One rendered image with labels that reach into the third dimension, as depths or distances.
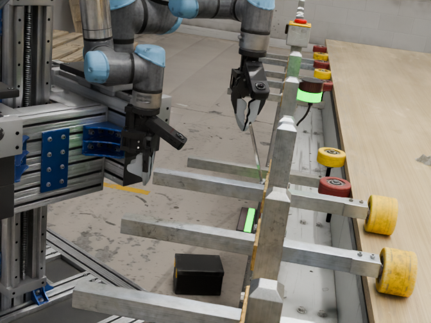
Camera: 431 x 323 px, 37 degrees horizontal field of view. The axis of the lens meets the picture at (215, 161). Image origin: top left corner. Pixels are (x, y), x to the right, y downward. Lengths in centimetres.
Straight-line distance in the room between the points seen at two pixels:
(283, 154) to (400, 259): 27
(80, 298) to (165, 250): 216
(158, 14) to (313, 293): 92
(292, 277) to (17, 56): 95
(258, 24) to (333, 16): 772
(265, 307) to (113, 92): 131
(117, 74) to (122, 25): 36
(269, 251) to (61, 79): 129
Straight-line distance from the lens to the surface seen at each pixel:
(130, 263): 296
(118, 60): 155
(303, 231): 201
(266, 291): 64
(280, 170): 111
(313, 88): 157
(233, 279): 293
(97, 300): 94
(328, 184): 161
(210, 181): 136
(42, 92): 189
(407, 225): 149
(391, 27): 933
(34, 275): 213
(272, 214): 87
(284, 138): 110
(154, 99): 159
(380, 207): 136
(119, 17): 188
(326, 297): 169
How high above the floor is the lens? 146
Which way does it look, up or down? 20 degrees down
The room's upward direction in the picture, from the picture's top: 7 degrees clockwise
